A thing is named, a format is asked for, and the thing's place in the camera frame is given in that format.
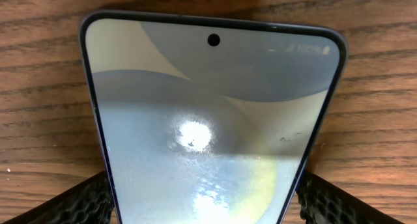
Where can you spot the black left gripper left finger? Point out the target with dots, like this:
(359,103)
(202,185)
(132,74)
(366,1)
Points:
(89,202)

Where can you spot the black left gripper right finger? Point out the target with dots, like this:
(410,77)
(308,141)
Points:
(324,203)

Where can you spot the blue Galaxy smartphone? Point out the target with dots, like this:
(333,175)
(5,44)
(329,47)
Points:
(206,120)

